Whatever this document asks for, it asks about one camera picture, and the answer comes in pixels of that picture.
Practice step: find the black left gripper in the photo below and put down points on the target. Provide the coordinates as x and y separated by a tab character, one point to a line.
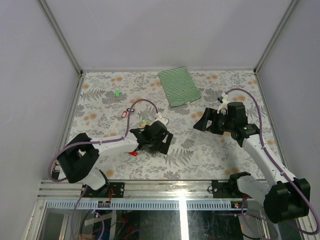
164	147

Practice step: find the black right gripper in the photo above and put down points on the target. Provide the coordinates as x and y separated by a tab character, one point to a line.
202	124

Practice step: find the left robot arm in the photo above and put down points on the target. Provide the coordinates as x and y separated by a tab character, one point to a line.
78	158

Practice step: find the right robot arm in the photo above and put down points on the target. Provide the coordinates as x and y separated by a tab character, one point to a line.
283	196

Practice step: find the red tag key lower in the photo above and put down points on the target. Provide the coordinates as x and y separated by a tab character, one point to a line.
133	153

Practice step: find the red tag key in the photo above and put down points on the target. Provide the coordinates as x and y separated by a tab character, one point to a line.
124	114
133	153

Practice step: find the green white striped cloth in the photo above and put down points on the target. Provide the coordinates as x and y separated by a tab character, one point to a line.
179	86

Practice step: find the red tag key upper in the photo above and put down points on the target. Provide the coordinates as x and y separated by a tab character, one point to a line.
124	114

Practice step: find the floral tablecloth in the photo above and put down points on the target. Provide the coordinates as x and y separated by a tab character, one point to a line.
193	154

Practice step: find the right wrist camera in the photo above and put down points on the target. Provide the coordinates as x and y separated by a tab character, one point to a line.
223	105

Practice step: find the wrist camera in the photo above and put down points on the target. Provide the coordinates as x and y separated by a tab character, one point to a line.
160	118
223	105

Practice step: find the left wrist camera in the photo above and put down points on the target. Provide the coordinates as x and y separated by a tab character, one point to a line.
160	118

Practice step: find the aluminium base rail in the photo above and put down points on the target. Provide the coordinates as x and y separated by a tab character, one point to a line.
143	190

